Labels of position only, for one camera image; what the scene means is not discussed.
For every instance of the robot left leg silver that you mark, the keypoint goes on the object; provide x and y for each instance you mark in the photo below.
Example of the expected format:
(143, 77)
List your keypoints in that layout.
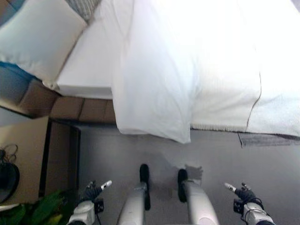
(132, 206)

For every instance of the robot right arm silver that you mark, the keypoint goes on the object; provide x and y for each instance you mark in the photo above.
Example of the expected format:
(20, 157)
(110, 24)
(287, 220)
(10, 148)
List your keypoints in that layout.
(256, 212)

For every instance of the robot right leg silver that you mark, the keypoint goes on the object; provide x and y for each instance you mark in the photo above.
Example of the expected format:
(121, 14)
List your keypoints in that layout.
(200, 204)

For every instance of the robot leg silver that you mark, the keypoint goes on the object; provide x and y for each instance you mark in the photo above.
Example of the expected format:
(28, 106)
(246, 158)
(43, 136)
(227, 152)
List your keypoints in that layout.
(200, 204)
(132, 206)

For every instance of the brown wooden nightstand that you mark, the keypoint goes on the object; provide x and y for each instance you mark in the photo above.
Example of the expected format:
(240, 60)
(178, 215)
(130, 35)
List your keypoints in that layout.
(30, 150)

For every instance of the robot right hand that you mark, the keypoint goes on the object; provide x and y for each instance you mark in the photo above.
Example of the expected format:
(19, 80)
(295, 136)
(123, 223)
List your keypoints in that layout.
(246, 195)

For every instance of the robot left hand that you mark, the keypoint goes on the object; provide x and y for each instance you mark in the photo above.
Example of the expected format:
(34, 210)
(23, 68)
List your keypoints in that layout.
(91, 192)

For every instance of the grey floor rug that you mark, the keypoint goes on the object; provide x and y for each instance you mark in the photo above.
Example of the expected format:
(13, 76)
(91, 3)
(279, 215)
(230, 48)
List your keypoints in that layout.
(267, 140)

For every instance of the brown bed frame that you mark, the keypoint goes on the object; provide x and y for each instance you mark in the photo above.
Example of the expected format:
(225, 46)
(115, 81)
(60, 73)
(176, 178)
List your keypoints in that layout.
(70, 109)

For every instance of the robot right foot dark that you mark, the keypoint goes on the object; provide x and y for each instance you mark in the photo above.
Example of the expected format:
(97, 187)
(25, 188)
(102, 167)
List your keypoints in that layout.
(182, 178)

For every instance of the white pillow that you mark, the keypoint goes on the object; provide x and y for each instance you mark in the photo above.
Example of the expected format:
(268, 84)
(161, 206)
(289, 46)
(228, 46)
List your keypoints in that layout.
(39, 39)

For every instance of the blue cushion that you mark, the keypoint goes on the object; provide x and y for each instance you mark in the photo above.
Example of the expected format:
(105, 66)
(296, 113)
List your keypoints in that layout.
(16, 69)

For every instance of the robot left foot dark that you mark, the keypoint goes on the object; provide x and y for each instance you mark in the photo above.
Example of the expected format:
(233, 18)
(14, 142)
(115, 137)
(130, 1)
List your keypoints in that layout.
(144, 174)

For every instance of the white mattress with sheet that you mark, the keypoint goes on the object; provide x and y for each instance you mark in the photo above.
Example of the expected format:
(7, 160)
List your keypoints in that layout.
(93, 61)

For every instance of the textured white blanket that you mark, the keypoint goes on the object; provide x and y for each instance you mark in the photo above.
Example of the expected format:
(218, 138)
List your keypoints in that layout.
(276, 93)

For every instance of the green leafy plant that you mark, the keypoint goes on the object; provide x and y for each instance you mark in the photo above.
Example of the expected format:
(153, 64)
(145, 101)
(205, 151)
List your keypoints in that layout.
(37, 211)

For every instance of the black round lamp base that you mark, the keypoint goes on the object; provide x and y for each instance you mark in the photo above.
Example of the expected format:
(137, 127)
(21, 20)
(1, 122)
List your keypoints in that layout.
(8, 181)

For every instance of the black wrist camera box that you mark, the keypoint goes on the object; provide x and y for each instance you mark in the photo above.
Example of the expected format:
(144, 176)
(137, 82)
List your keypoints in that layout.
(99, 205)
(238, 205)

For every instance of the robot foot dark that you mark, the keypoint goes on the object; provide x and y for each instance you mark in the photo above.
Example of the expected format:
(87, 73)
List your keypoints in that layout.
(182, 178)
(144, 174)

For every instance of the smooth white duvet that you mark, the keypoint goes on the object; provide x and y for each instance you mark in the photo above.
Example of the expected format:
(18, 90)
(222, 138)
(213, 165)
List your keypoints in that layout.
(154, 77)

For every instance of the grey striped cushion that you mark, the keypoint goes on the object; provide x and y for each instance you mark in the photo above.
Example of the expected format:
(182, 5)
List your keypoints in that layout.
(87, 10)

